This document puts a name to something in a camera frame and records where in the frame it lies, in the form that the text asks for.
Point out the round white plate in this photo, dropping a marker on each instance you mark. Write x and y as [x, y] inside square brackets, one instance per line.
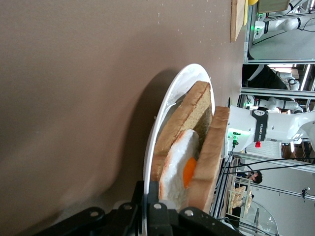
[169, 98]

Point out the toy fried egg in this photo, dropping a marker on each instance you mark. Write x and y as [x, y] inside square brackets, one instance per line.
[174, 167]

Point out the toasted bread slice under egg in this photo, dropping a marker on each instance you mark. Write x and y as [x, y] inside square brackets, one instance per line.
[187, 115]

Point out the aluminium frame structure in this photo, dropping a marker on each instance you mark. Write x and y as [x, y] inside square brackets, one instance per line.
[275, 61]

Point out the beige wall panel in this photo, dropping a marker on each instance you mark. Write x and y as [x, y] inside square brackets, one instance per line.
[273, 5]

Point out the person with dark hair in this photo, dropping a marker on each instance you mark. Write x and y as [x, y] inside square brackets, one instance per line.
[256, 177]

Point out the yellow lemon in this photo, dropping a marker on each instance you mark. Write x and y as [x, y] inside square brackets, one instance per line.
[252, 2]

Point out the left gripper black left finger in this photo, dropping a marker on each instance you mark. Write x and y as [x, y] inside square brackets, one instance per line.
[118, 221]

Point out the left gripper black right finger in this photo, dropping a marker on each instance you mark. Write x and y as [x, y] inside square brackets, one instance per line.
[172, 223]

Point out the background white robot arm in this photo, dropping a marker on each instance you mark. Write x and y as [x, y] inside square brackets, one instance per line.
[280, 104]
[283, 24]

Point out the bamboo cutting board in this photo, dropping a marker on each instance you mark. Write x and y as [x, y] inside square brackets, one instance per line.
[236, 19]

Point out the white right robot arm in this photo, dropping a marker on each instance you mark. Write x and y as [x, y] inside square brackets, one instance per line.
[278, 125]

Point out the brown bread slice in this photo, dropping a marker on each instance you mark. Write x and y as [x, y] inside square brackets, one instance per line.
[209, 152]

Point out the round glass table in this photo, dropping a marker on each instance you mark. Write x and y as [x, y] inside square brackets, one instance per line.
[263, 221]

